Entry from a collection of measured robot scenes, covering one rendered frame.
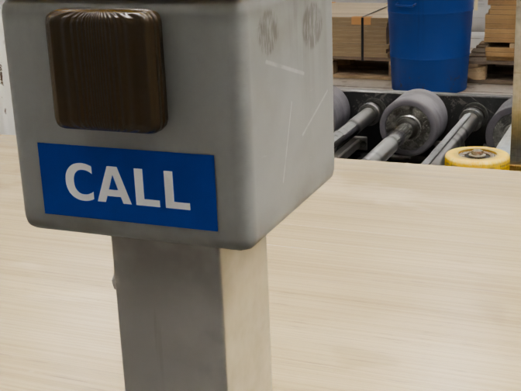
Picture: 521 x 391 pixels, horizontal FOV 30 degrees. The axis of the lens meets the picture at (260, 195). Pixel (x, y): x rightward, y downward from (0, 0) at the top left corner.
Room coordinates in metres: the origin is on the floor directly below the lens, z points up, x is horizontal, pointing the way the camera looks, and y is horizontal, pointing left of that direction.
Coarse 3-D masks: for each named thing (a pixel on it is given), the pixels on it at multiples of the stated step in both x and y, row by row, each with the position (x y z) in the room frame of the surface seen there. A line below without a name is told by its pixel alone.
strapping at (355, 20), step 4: (384, 8) 6.68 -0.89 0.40; (372, 12) 6.46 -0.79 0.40; (352, 16) 6.32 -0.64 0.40; (356, 16) 6.31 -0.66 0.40; (360, 16) 6.31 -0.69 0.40; (364, 16) 6.30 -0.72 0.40; (368, 16) 6.29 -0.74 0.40; (372, 16) 6.29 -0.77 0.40; (352, 20) 6.31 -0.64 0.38; (356, 20) 6.30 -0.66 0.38; (360, 20) 6.29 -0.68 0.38; (364, 20) 6.27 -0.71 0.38; (368, 20) 6.26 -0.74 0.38; (352, 24) 6.31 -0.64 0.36; (356, 24) 6.30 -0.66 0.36; (360, 24) 6.29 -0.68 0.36; (364, 24) 6.27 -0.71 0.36; (368, 24) 6.26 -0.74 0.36
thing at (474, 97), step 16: (352, 96) 1.92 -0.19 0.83; (368, 96) 1.90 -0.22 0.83; (384, 96) 1.89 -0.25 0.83; (448, 96) 1.84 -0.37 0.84; (464, 96) 1.83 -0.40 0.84; (480, 96) 1.82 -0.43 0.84; (496, 96) 1.81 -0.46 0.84; (352, 112) 1.92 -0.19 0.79; (448, 112) 1.84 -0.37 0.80; (368, 128) 1.90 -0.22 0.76; (448, 128) 1.84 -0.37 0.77; (480, 128) 1.82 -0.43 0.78; (368, 144) 1.90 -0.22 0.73; (480, 144) 1.82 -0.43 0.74; (400, 160) 1.87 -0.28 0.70; (416, 160) 1.83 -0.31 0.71
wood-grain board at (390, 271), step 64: (0, 192) 1.11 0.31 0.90; (320, 192) 1.06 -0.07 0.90; (384, 192) 1.05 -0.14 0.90; (448, 192) 1.04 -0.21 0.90; (512, 192) 1.03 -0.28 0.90; (0, 256) 0.90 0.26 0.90; (64, 256) 0.89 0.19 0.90; (320, 256) 0.86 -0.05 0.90; (384, 256) 0.86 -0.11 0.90; (448, 256) 0.85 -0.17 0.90; (512, 256) 0.84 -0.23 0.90; (0, 320) 0.75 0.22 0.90; (64, 320) 0.74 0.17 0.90; (320, 320) 0.72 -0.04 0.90; (384, 320) 0.72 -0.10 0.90; (448, 320) 0.71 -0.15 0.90; (512, 320) 0.71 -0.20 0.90; (0, 384) 0.63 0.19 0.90; (64, 384) 0.63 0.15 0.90; (320, 384) 0.62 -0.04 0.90; (384, 384) 0.61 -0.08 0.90; (448, 384) 0.61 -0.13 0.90; (512, 384) 0.60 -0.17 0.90
